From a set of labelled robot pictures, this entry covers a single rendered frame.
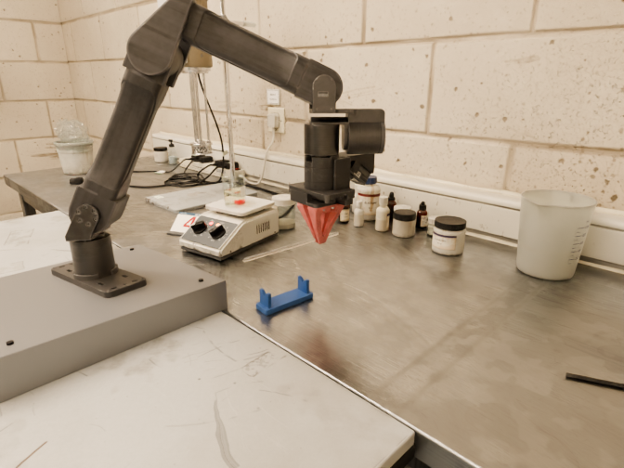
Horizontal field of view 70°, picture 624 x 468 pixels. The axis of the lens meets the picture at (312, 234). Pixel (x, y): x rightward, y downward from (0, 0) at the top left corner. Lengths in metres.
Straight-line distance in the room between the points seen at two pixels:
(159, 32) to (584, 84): 0.80
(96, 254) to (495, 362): 0.62
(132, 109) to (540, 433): 0.68
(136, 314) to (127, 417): 0.16
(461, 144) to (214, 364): 0.80
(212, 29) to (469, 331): 0.59
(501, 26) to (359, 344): 0.77
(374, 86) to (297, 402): 0.95
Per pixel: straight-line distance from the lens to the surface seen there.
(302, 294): 0.77
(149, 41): 0.71
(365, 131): 0.71
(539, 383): 0.66
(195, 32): 0.71
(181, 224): 1.15
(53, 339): 0.65
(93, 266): 0.80
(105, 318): 0.67
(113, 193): 0.75
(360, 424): 0.54
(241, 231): 0.97
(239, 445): 0.52
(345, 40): 1.37
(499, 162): 1.13
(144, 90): 0.72
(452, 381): 0.62
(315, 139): 0.71
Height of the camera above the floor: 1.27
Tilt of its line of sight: 20 degrees down
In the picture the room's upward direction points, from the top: straight up
